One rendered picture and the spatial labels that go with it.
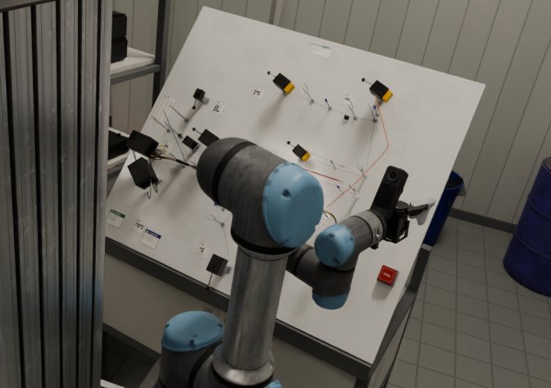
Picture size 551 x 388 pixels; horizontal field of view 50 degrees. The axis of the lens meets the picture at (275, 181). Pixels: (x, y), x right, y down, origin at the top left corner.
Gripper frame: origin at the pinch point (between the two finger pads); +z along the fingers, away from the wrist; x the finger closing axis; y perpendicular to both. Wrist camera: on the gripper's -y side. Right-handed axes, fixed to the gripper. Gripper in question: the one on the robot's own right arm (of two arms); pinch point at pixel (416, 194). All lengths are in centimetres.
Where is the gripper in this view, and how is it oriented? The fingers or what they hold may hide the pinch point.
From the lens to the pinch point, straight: 144.9
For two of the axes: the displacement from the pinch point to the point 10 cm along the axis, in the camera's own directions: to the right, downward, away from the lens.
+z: 6.6, -2.4, 7.1
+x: 7.5, 2.8, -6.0
